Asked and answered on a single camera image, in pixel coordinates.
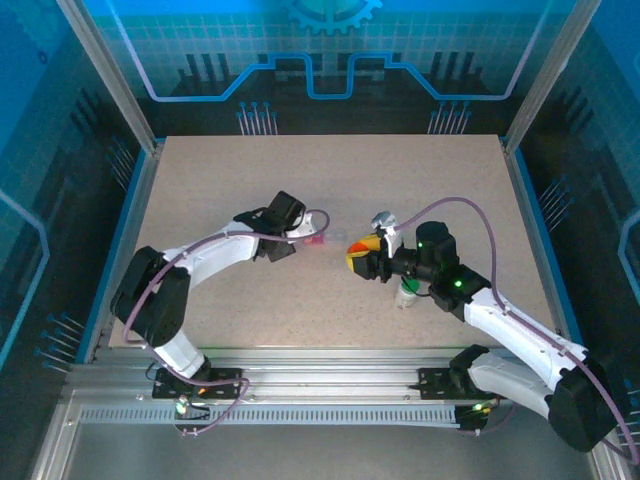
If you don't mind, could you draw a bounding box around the pink clear pill organizer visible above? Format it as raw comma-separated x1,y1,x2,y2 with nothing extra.
301,227,350,249

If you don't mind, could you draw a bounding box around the clear bottle green cap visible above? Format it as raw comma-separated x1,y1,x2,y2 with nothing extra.
394,277,421,311

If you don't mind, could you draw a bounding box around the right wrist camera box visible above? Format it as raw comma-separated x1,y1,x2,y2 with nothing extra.
370,210,405,261

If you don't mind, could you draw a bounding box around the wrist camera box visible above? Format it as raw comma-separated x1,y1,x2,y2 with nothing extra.
370,210,405,261
287,209,321,240

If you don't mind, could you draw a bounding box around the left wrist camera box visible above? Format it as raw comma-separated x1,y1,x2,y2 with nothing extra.
287,209,321,240

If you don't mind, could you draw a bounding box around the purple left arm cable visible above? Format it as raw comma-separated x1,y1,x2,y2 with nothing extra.
121,208,332,437

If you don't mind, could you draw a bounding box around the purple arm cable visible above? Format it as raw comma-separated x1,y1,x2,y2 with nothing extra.
121,208,332,437
392,196,640,466

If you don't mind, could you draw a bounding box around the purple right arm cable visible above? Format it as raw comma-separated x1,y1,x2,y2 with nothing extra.
392,196,640,466

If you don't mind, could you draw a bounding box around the aluminium right table side rail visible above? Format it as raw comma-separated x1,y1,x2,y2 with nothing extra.
499,137,584,361

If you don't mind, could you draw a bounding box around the aluminium table side rail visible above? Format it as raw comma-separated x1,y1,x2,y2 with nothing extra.
82,142,166,364
499,137,584,361

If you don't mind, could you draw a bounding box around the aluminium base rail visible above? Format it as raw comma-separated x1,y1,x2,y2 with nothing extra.
69,346,556,404

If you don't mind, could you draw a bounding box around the aluminium left table side rail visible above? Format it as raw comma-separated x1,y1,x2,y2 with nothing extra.
82,142,166,364

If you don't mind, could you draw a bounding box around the white slotted cable duct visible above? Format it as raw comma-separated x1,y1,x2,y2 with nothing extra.
78,405,464,427

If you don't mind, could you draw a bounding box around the grey metal base plate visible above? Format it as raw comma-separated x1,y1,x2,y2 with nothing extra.
29,389,631,480

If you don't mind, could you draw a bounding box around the aluminium right frame post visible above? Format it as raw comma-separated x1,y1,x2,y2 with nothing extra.
502,0,589,154

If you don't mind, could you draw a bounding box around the aluminium frame post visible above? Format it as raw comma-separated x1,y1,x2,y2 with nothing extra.
502,0,589,154
54,0,164,154

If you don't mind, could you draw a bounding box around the aluminium left frame post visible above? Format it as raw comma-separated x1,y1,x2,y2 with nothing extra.
54,0,164,154

